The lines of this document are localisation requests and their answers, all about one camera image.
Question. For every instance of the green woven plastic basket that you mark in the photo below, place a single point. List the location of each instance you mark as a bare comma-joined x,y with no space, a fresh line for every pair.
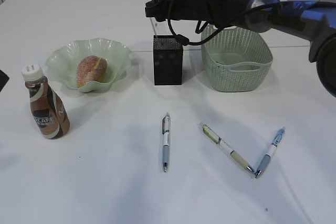
236,60

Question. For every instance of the green wavy glass plate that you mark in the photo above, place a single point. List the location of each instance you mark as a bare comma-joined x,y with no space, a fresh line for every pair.
63,63

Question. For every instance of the cream barrel pen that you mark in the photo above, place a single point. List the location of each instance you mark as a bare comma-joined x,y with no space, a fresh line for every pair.
227,148

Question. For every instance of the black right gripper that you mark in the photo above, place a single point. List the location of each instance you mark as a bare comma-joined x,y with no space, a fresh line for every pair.
194,10

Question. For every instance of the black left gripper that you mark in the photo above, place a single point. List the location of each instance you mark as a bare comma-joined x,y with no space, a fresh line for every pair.
4,78

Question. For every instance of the black mesh pen holder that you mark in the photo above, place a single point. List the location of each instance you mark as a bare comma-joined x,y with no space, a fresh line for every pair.
167,60

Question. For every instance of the clear plastic ruler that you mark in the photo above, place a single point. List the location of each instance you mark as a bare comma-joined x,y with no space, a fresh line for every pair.
160,28

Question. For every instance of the white blue pen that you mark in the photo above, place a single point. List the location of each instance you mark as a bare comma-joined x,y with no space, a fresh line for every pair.
269,153

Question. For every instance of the brown coffee bottle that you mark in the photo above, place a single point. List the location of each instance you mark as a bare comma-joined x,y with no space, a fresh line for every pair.
46,106

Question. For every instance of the grey grip silver pen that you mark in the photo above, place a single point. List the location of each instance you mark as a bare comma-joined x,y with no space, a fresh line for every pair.
166,132

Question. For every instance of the sugared bread bun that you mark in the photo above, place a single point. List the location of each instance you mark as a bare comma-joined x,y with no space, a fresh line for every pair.
92,68

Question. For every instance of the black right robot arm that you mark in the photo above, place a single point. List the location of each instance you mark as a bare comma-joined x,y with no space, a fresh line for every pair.
309,20

